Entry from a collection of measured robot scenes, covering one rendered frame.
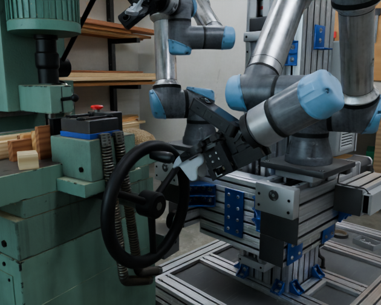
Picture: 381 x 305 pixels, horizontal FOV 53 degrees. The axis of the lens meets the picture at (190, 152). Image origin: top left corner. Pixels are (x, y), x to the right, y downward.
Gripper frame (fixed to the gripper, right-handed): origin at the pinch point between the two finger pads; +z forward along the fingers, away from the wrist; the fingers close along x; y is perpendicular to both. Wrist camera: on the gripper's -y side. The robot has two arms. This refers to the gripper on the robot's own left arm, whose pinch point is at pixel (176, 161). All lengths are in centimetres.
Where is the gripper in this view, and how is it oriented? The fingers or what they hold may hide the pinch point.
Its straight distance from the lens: 81.4
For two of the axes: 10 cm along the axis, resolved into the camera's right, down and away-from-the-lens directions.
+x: 5.6, -1.7, 8.1
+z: -7.1, 4.0, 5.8
